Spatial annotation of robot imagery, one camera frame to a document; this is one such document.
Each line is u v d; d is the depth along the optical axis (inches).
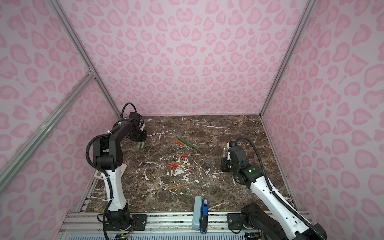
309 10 27.3
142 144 40.1
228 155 24.8
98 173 33.8
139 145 39.9
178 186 33.6
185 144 40.3
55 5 26.7
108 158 23.1
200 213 28.3
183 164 36.6
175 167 36.4
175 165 36.5
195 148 39.6
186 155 38.5
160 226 28.6
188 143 40.6
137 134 34.7
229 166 26.3
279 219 17.2
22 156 21.4
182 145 40.4
